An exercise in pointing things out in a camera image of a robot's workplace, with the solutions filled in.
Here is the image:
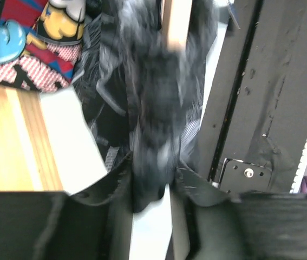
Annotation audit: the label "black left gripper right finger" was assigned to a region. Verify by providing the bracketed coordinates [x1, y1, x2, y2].
[174, 162, 307, 259]

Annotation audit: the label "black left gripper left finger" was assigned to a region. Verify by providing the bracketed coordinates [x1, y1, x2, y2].
[0, 155, 132, 259]

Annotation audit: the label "dark leaf-print shorts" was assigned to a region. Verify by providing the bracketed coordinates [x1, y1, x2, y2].
[72, 1, 219, 213]

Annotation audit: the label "beige wooden hanger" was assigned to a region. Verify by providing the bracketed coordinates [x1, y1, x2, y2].
[161, 0, 192, 51]

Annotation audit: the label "colourful comic-print shorts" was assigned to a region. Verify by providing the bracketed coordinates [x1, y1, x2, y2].
[0, 1, 101, 93]

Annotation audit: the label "wooden clothes rack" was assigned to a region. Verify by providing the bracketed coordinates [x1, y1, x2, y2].
[0, 87, 63, 191]

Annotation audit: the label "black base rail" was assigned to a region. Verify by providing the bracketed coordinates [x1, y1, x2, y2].
[199, 1, 307, 193]

